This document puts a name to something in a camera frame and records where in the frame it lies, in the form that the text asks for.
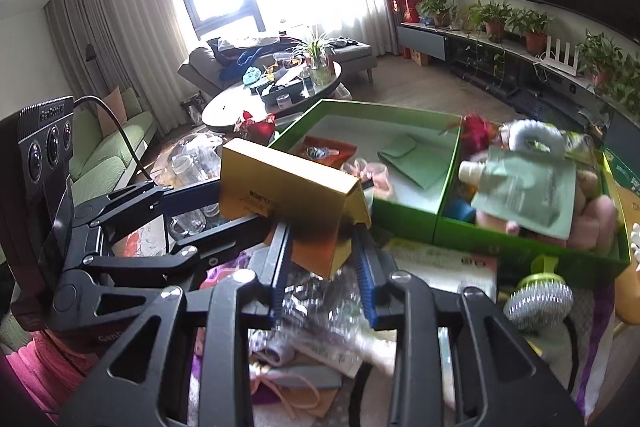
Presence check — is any yellow cardboard box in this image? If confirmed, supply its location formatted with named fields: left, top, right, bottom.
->
left=219, top=138, right=371, bottom=279

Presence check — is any pink fabric flower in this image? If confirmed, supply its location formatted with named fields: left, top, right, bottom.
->
left=341, top=157, right=394, bottom=199

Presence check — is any orange snack bag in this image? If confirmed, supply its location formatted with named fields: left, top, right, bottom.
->
left=296, top=135, right=357, bottom=169

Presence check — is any green felt pouch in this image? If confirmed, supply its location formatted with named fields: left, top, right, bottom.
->
left=378, top=134, right=450, bottom=190

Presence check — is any glass mug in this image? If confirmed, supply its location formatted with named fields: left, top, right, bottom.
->
left=169, top=209, right=207, bottom=241

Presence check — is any black items zip bag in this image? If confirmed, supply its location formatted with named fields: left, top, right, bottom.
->
left=248, top=262, right=396, bottom=378

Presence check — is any white lotion tube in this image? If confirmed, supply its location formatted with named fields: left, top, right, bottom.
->
left=383, top=237, right=498, bottom=301

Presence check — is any red gift bag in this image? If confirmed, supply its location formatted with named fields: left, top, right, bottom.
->
left=233, top=110, right=277, bottom=146

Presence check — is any round coffee table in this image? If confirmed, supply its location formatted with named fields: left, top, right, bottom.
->
left=202, top=62, right=343, bottom=132

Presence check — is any green box left compartment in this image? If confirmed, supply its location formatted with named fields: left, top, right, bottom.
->
left=271, top=100, right=462, bottom=243

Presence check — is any green box compartment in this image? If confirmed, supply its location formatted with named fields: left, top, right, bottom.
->
left=434, top=115, right=630, bottom=283
left=271, top=100, right=462, bottom=243

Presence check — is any steel wool scrubber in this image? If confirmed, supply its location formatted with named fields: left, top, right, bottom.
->
left=503, top=256, right=574, bottom=333

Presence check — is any green box right compartment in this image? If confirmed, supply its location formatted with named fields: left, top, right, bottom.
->
left=434, top=115, right=630, bottom=283

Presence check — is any red feather toy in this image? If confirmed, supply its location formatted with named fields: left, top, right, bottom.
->
left=440, top=114, right=499, bottom=153

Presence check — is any pale green refill pouch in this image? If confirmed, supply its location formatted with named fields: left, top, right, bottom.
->
left=458, top=146, right=577, bottom=242

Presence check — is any tv console cabinet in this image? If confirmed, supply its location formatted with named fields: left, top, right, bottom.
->
left=397, top=23, right=639, bottom=133

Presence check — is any white router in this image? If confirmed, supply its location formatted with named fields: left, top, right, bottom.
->
left=542, top=36, right=579, bottom=77

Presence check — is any blue fluffy ring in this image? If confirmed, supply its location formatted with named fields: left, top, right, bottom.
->
left=506, top=118, right=566, bottom=155

